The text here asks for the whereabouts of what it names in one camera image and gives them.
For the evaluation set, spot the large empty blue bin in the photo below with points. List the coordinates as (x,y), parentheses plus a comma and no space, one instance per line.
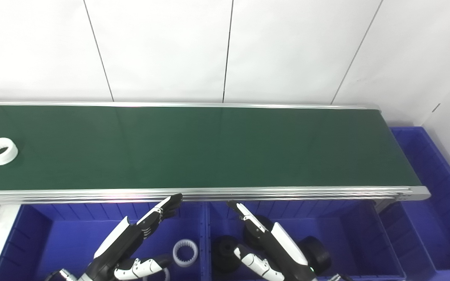
(436,218)

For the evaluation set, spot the aluminium conveyor support leg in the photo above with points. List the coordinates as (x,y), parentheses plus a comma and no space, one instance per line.
(385,205)

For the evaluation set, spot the green conveyor belt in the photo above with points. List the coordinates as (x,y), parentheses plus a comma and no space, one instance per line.
(209,148)

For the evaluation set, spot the blue bin with white rings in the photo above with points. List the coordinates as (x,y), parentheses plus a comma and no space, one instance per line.
(68,242)

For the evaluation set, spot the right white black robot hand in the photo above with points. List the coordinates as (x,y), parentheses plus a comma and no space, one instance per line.
(283,251)

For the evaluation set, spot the black round plastic part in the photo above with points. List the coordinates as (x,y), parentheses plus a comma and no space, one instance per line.
(250,238)
(223,249)
(318,253)

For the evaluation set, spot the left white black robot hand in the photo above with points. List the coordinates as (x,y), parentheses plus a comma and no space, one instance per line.
(121,242)

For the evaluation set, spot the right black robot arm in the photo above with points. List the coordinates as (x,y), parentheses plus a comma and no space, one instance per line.
(338,278)

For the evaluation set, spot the blue bin with black parts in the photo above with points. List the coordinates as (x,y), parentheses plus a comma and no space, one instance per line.
(358,242)

